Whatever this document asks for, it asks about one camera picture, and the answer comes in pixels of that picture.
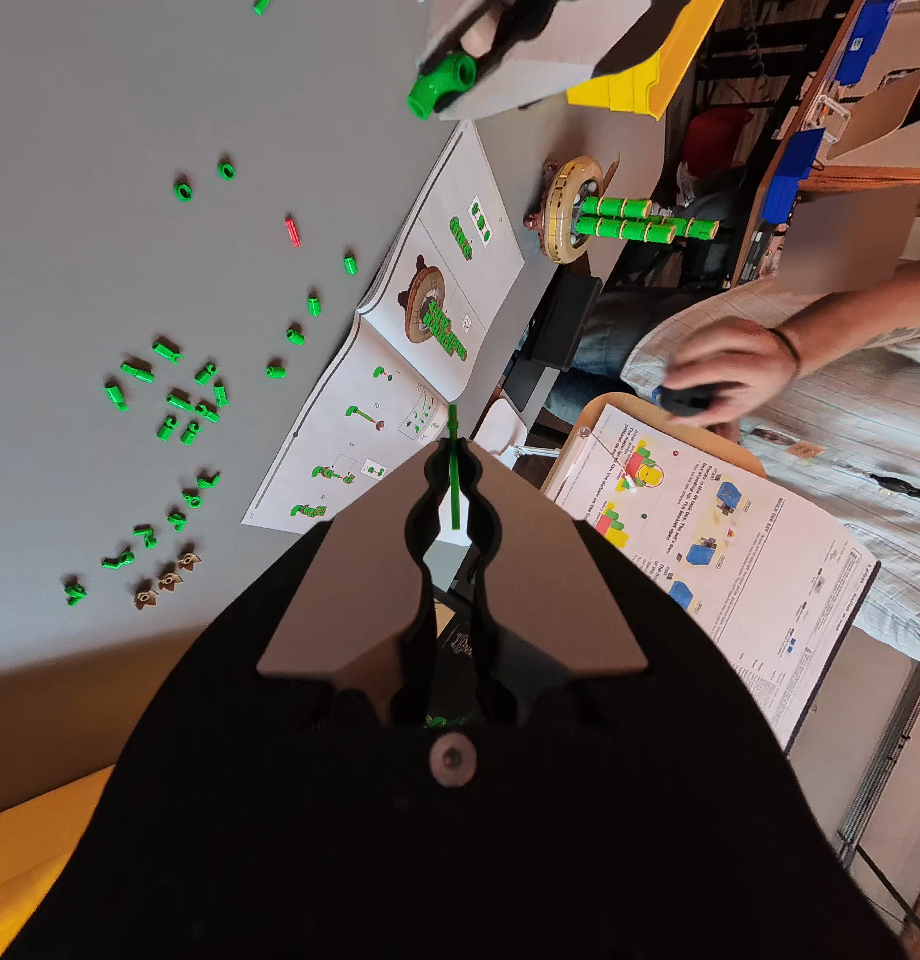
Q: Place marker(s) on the another person's forearm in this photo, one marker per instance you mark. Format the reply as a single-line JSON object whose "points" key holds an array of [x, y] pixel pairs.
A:
{"points": [[864, 315]]}

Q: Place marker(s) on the green lego joint assembly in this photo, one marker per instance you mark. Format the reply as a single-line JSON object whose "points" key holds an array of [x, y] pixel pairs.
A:
{"points": [[448, 75]]}

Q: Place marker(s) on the scattered small green lego pieces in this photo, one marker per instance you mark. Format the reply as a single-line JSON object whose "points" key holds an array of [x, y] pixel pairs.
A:
{"points": [[137, 371]]}

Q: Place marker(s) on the red lego pin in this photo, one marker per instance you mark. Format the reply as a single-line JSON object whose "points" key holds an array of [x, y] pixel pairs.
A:
{"points": [[293, 231]]}

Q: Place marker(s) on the wooden clipboard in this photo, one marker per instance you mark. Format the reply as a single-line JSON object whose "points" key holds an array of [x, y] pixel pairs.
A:
{"points": [[748, 459]]}

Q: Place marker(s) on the yellow plastic bin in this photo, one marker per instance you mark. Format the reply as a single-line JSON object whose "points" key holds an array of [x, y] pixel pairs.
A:
{"points": [[25, 862], [640, 82]]}

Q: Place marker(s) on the thin green lego rod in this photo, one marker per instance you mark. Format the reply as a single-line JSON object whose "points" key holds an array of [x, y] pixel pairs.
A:
{"points": [[454, 465]]}

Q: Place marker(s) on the white stand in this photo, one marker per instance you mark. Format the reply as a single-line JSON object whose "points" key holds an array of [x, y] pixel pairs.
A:
{"points": [[497, 431]]}

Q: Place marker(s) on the black rounded device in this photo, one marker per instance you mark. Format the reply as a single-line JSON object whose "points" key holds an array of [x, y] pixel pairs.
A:
{"points": [[692, 400]]}

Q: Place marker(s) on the red bag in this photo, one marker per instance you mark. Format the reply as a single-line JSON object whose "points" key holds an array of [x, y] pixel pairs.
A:
{"points": [[718, 142]]}

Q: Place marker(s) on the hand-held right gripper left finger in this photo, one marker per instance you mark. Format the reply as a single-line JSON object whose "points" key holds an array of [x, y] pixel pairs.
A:
{"points": [[340, 600]]}

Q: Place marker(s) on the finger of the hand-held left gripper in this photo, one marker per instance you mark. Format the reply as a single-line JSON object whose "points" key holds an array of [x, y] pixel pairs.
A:
{"points": [[452, 26], [550, 52]]}

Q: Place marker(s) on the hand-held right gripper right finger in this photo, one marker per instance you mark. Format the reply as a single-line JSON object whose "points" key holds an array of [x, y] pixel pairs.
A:
{"points": [[565, 600]]}

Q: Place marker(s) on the blue plastic bin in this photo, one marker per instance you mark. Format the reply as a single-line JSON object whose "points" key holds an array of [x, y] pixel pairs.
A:
{"points": [[793, 169], [864, 37]]}

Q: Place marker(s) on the lego bamboo plant model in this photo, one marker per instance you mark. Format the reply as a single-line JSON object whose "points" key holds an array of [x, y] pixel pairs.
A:
{"points": [[565, 210]]}

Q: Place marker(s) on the lego instruction booklet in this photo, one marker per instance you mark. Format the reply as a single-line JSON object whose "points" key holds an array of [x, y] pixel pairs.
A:
{"points": [[317, 420]]}

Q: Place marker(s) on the row of green round bricks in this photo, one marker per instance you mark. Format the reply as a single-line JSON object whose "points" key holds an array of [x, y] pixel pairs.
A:
{"points": [[313, 305]]}

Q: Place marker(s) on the laminated instruction sheet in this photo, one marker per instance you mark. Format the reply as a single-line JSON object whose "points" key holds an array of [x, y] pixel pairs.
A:
{"points": [[767, 585]]}

